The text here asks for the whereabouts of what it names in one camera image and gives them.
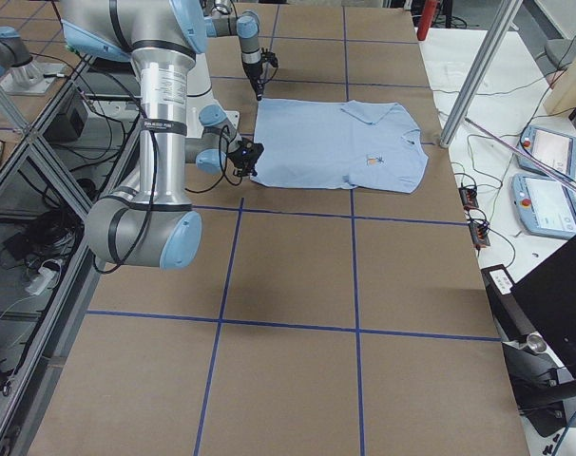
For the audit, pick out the light blue t-shirt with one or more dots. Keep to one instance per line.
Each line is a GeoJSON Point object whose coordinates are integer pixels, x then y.
{"type": "Point", "coordinates": [314, 145]}

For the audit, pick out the aluminium frame post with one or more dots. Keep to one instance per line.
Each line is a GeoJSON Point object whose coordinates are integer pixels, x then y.
{"type": "Point", "coordinates": [480, 65]}

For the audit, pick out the grey power strip orange sockets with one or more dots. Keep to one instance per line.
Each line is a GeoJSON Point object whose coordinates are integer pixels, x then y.
{"type": "Point", "coordinates": [468, 196]}

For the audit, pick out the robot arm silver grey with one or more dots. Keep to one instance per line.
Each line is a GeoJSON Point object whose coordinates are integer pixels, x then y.
{"type": "Point", "coordinates": [148, 220]}
{"type": "Point", "coordinates": [222, 20]}

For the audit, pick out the red cylinder object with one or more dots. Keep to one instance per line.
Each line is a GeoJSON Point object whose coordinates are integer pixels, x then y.
{"type": "Point", "coordinates": [426, 18]}

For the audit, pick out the teach pendant tablet far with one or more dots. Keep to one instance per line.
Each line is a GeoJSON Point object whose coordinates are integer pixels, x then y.
{"type": "Point", "coordinates": [558, 150]}

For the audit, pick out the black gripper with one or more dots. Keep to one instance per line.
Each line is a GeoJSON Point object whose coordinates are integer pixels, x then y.
{"type": "Point", "coordinates": [255, 74]}

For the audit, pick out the aluminium frame rack right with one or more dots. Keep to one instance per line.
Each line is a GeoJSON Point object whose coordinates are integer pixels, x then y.
{"type": "Point", "coordinates": [81, 143]}

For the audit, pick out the white reacher grabber stick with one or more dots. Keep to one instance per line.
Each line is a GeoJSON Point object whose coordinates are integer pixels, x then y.
{"type": "Point", "coordinates": [566, 181]}

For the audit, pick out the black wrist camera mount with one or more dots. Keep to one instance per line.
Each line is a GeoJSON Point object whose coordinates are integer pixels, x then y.
{"type": "Point", "coordinates": [269, 57]}
{"type": "Point", "coordinates": [245, 157]}

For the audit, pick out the teach pendant tablet near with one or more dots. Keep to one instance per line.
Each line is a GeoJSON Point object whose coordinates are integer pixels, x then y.
{"type": "Point", "coordinates": [544, 206]}

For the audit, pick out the teach pendant tablet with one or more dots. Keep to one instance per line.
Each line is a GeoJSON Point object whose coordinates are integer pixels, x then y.
{"type": "Point", "coordinates": [558, 150]}
{"type": "Point", "coordinates": [544, 206]}

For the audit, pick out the spare robot arm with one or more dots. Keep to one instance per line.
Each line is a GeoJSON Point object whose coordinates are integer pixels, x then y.
{"type": "Point", "coordinates": [20, 72]}

